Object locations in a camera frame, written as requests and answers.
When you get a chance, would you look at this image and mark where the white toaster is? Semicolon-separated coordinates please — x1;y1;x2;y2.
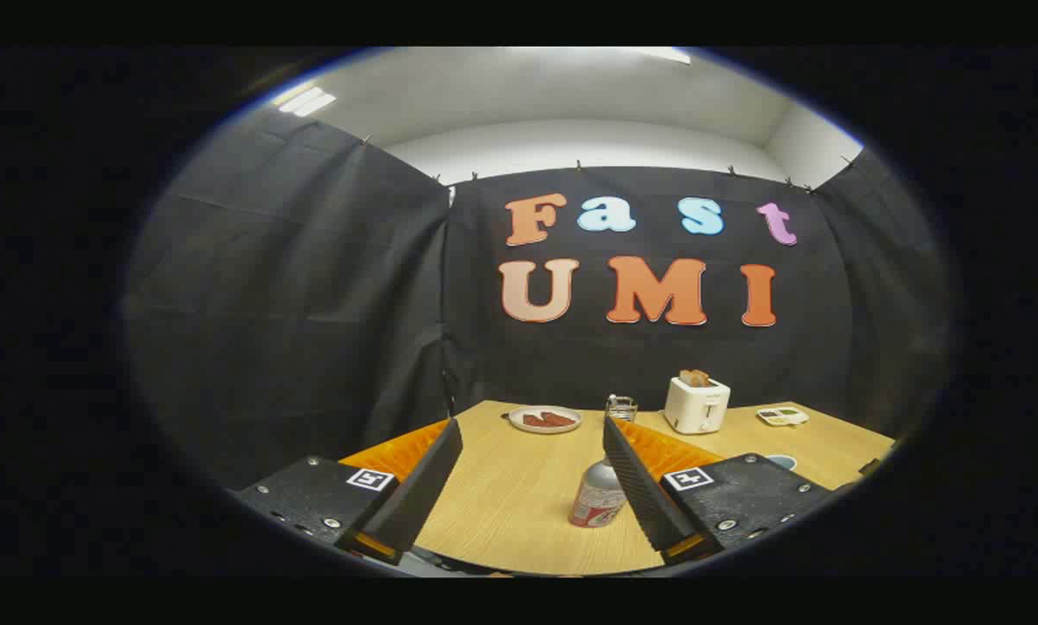
663;375;732;435

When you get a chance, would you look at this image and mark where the white round plate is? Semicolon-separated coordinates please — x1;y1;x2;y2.
508;405;583;434

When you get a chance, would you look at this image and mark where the ceiling light panel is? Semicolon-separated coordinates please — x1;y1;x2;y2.
274;84;338;117

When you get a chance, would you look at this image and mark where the wooden table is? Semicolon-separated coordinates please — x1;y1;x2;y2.
415;399;896;576

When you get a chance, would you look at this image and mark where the black backdrop cloth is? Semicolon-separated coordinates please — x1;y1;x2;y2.
124;109;954;491

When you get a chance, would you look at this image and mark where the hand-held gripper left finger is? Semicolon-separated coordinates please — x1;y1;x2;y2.
228;418;464;567

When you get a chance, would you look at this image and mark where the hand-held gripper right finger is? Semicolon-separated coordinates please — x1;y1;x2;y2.
603;415;835;565

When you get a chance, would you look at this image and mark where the silver juice bottle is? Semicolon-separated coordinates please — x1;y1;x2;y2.
568;455;628;529

